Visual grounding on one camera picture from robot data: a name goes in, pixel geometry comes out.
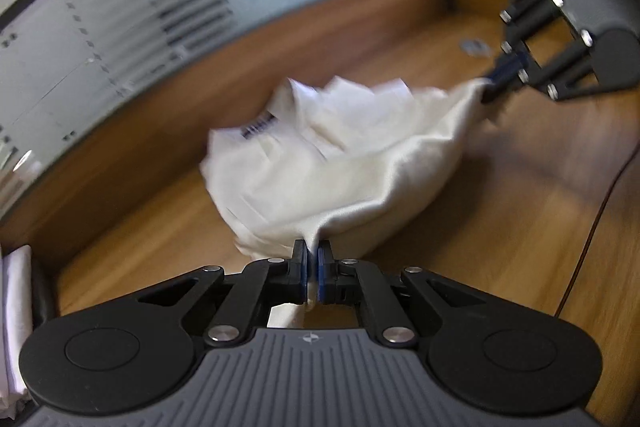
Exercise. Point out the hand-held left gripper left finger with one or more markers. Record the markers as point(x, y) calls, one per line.
point(303, 269)

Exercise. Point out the white cloth pile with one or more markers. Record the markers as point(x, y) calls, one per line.
point(15, 307)

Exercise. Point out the cream white collared shirt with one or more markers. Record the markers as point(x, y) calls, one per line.
point(350, 167)

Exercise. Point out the small grey card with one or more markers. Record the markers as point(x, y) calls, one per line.
point(474, 47)

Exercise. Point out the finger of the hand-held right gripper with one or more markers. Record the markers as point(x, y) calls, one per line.
point(530, 24)
point(565, 67)

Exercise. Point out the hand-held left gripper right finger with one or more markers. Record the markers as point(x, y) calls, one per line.
point(322, 269)

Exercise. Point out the striped frosted glass partition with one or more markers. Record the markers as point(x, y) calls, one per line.
point(150, 7)

